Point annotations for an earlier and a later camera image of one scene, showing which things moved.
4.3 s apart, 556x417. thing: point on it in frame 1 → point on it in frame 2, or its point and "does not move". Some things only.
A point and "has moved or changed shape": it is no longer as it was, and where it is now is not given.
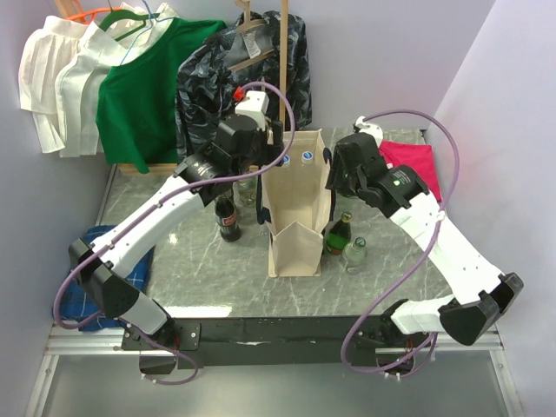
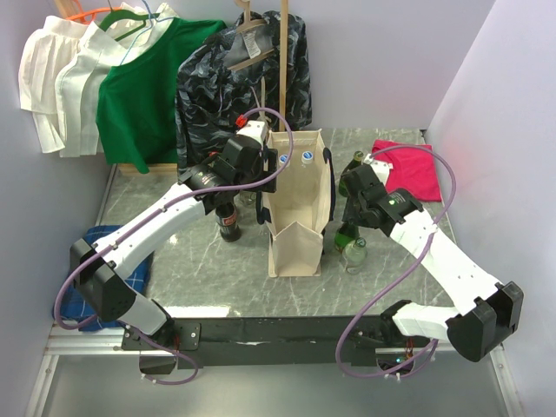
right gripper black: (335, 181) → (349, 215)
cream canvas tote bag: (296, 203) does not move
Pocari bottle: (286, 161) does not move
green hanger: (118, 14) does not move
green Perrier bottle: (340, 234) has moved or changed shape
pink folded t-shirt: (417, 156) does not move
